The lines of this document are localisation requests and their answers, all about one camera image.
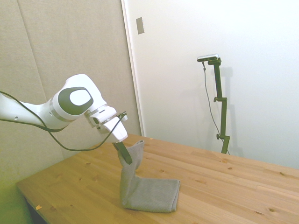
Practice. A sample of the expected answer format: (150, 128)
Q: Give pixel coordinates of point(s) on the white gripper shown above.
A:
(114, 129)

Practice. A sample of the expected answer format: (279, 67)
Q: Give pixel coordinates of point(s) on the orange tape scrap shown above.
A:
(38, 207)

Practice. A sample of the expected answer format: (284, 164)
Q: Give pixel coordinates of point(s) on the white door frame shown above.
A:
(134, 77)

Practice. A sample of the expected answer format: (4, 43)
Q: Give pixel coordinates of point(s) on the silver exterior camera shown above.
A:
(208, 57)

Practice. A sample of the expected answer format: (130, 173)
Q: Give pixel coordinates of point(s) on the grey textured towel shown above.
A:
(144, 193)

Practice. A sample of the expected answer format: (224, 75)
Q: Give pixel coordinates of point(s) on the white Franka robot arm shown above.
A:
(70, 102)

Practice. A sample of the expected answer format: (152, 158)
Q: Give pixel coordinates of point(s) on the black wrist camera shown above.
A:
(123, 116)

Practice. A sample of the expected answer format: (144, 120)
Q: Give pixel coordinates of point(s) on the grey wall plate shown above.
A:
(140, 25)

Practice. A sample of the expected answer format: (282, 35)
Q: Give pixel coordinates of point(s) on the dark green camera stand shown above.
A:
(222, 105)

